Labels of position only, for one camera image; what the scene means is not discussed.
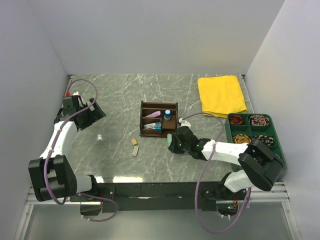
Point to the dark binder clips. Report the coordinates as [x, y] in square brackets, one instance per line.
[259, 120]

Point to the front aluminium frame rail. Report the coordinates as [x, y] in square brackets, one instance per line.
[277, 194]

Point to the blue glue bottle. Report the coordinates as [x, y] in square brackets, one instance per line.
[167, 114]

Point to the yellow folded cloth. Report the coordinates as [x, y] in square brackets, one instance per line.
[221, 95]

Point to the brown wooden desk organizer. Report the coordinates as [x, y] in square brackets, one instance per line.
[167, 126]

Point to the orange rubber bands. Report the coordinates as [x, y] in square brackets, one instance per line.
[235, 120]

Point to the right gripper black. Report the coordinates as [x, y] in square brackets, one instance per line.
[173, 147]

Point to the white aluminium table rail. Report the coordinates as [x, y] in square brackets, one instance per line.
[60, 142]

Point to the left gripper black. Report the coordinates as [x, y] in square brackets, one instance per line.
[95, 115]

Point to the blue cap white marker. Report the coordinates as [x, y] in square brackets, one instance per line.
[153, 126]

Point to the pink eraser stick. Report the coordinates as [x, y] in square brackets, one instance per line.
[155, 114]

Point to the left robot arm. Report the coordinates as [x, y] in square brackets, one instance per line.
[52, 168]

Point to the yellow rubber bands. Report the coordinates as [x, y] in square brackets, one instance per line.
[241, 139]

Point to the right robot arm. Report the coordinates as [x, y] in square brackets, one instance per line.
[260, 166]

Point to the green compartment tray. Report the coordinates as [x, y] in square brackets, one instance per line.
[265, 134]

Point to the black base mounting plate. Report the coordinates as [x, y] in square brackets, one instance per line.
[148, 196]

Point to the beige rectangular eraser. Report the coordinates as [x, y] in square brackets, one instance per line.
[135, 151]

